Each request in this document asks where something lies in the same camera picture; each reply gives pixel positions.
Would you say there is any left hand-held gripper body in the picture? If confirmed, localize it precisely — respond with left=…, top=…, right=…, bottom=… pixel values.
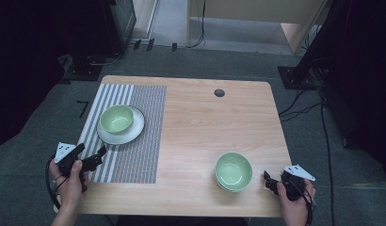
left=54, top=141, right=86, bottom=177

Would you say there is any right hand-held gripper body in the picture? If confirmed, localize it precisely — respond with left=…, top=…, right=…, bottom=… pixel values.
left=277, top=164, right=317, bottom=202

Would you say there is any green ceramic bowl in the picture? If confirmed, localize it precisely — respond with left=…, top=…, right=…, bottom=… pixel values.
left=99, top=105, right=135, bottom=135
left=215, top=177, right=244, bottom=193
left=214, top=152, right=254, bottom=192

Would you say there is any white plate with dark rim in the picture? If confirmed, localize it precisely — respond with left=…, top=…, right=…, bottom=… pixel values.
left=96, top=105, right=146, bottom=146

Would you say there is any person's right hand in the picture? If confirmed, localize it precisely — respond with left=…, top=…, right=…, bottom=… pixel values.
left=275, top=178, right=317, bottom=219

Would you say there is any person's left hand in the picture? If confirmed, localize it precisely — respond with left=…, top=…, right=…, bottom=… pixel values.
left=48, top=158, right=90, bottom=211

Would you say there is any striped woven placemat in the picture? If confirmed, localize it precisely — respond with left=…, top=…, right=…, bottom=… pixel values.
left=77, top=83, right=168, bottom=185

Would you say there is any black metal stand base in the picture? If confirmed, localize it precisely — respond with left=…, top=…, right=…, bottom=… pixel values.
left=277, top=65, right=318, bottom=91
left=61, top=55, right=104, bottom=83

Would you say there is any person's dark clothing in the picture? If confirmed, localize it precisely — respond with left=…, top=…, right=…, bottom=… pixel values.
left=115, top=215, right=249, bottom=226

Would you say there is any dark equipment cabinet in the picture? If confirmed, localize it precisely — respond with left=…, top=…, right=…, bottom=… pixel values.
left=101, top=0, right=137, bottom=55

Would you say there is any beige wooden cabinet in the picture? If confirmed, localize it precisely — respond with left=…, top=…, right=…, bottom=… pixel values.
left=186, top=0, right=331, bottom=55

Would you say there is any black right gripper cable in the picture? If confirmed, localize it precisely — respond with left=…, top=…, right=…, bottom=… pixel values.
left=288, top=178, right=315, bottom=226

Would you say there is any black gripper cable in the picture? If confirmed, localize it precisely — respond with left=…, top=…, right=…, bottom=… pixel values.
left=288, top=178, right=315, bottom=226
left=44, top=153, right=67, bottom=211

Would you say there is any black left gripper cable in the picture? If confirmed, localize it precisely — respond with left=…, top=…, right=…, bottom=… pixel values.
left=44, top=153, right=67, bottom=211

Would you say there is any long black floor cable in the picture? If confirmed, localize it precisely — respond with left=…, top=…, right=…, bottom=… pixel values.
left=319, top=92, right=336, bottom=226

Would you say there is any black floor cable bundle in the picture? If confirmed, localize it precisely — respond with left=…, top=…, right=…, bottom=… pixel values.
left=278, top=89, right=324, bottom=122

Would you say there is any thin black hanging cable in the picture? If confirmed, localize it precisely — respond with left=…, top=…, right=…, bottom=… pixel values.
left=186, top=0, right=207, bottom=49

